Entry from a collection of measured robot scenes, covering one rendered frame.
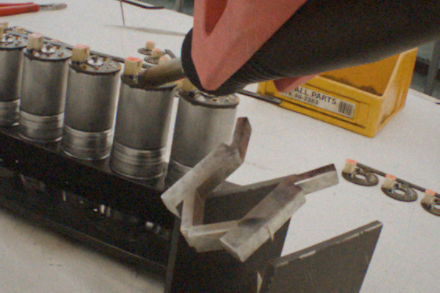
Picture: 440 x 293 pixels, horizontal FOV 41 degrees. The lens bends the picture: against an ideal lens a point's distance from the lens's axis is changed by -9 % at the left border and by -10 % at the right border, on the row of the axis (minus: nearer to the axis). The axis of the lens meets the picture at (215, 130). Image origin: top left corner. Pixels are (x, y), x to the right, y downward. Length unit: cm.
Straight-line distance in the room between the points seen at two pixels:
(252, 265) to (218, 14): 8
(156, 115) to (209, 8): 11
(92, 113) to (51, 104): 3
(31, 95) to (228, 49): 16
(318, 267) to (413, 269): 14
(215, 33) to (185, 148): 11
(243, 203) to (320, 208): 16
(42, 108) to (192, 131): 8
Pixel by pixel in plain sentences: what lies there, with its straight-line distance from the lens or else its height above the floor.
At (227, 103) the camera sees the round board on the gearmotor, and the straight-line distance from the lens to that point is 26.
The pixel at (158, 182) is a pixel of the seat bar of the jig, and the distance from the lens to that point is 28.
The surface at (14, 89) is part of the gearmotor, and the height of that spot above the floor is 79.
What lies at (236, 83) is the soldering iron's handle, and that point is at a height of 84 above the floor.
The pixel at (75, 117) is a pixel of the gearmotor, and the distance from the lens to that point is 29.
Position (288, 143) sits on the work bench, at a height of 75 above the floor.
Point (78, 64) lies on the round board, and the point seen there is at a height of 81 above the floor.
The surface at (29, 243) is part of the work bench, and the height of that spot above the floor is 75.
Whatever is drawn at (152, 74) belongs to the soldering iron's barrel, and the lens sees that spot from 24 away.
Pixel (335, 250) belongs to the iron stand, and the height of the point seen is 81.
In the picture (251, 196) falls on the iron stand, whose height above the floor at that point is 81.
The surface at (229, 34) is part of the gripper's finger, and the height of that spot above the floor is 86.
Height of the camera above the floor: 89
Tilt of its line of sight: 20 degrees down
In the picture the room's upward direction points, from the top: 10 degrees clockwise
